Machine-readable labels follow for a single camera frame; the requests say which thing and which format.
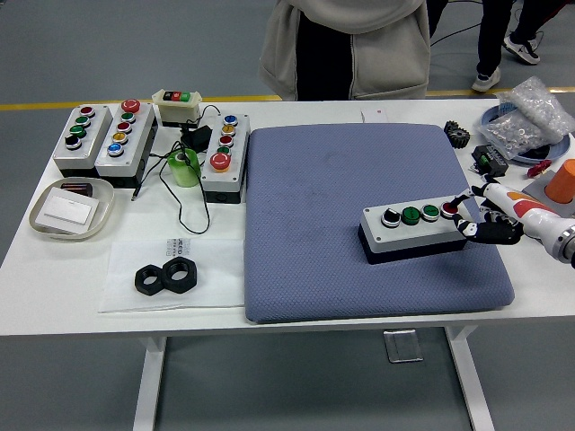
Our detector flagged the small black hex nut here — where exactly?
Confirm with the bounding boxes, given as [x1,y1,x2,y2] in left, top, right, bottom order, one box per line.
[134,264,168,296]

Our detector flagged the background person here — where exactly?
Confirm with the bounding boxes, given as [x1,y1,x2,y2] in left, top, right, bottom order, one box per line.
[426,0,513,93]
[502,0,565,66]

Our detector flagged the clear bubble wrap bag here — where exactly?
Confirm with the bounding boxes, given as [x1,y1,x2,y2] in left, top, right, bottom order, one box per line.
[493,75,575,145]

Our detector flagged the grey four-button control box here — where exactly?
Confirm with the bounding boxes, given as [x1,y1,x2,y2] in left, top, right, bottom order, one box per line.
[358,196,471,266]

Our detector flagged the dark red-brown small block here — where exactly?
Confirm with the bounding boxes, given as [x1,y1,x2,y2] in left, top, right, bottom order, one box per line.
[60,180,94,198]

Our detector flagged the black module with green terminal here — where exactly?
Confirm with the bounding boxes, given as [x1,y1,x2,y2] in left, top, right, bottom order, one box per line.
[470,143,510,178]

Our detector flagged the clear bracket under table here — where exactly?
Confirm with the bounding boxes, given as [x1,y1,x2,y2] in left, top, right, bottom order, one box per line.
[383,329,424,364]

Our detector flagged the large black hex nut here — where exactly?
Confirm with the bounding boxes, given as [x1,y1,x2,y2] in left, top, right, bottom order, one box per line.
[160,255,200,295]

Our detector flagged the blue-grey quilted mat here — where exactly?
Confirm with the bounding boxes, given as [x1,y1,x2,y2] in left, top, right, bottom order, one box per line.
[243,123,516,324]

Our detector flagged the orange cylinder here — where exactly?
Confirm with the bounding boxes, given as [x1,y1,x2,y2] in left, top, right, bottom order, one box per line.
[544,159,575,204]

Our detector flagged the plastic bag of metal washers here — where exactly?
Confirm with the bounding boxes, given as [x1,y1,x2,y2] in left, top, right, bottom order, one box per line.
[476,110,553,161]

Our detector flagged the green film roll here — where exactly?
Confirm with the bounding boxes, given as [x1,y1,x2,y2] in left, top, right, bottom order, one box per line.
[166,148,201,189]

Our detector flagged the five-button box, blue end button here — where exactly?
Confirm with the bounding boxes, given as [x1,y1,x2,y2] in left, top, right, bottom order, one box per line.
[93,99,158,189]

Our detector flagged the cream three-button switch box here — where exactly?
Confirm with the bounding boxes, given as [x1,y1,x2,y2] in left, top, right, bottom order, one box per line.
[151,89,203,128]

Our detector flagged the white printed paper sheet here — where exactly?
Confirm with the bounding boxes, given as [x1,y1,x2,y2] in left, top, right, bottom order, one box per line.
[97,237,246,314]

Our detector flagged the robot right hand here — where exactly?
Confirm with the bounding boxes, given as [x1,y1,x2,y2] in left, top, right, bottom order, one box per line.
[450,180,571,247]

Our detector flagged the black power adapter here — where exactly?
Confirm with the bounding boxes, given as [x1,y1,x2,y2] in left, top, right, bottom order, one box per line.
[180,125,213,152]

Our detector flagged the blue-rimmed round plate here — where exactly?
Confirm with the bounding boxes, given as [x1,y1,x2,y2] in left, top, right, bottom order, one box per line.
[479,103,572,165]

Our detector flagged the black gear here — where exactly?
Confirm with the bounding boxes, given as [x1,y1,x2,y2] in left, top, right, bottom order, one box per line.
[443,119,472,149]

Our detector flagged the five-button box, blue top button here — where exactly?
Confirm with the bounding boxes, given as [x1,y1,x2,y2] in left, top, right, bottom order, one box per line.
[199,112,252,206]

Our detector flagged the white table leg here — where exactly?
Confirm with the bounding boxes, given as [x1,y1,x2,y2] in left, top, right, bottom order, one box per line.
[444,326,495,431]
[132,334,168,431]

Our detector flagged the four-button box with black button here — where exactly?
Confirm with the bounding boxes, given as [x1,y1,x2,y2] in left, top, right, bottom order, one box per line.
[52,104,114,179]

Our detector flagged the white oval tray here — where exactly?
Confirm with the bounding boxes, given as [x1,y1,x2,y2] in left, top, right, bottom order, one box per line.
[29,177,116,242]

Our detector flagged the white wall switch plate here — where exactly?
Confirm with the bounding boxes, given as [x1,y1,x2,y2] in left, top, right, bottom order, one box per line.
[36,186,101,234]

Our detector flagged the small red clip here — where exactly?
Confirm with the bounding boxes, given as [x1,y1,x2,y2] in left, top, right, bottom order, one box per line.
[526,160,553,179]

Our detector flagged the black adapter cable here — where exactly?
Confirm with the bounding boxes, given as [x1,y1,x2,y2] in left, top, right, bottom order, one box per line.
[130,104,222,235]

